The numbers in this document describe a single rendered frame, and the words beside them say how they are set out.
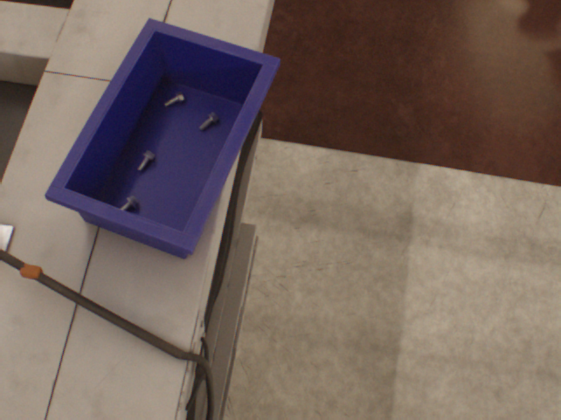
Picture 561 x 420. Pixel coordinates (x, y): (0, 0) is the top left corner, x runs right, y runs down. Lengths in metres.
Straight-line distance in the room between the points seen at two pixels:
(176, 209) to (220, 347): 0.42
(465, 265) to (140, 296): 1.10
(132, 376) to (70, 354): 0.06
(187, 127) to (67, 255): 0.19
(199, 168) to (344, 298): 0.90
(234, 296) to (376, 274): 0.56
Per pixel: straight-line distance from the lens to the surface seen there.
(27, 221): 0.82
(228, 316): 1.19
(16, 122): 0.96
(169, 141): 0.83
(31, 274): 0.75
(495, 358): 1.70
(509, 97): 2.02
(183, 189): 0.80
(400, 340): 1.65
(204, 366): 0.74
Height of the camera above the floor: 1.55
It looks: 61 degrees down
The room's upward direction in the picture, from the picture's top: 6 degrees clockwise
